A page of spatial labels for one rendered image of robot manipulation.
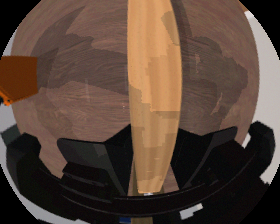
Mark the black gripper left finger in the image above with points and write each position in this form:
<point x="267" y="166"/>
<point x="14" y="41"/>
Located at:
<point x="114" y="155"/>

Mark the wooden bed post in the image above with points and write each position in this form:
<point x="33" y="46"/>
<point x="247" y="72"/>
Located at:
<point x="135" y="192"/>

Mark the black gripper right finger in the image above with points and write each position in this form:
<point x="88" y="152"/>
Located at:
<point x="192" y="150"/>

